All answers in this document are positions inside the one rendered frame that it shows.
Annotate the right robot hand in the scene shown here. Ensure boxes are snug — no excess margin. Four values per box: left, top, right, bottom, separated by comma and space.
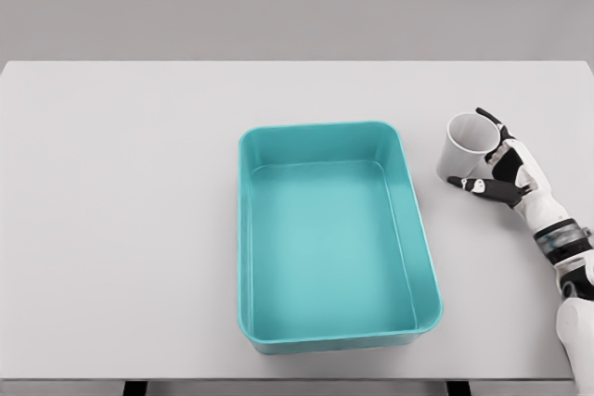
446, 107, 558, 211

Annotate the white paper cup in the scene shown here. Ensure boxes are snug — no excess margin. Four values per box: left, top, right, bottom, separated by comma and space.
436, 111, 502, 185

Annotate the teal plastic basket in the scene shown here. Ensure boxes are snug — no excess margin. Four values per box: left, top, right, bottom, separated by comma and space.
237, 120, 445, 357

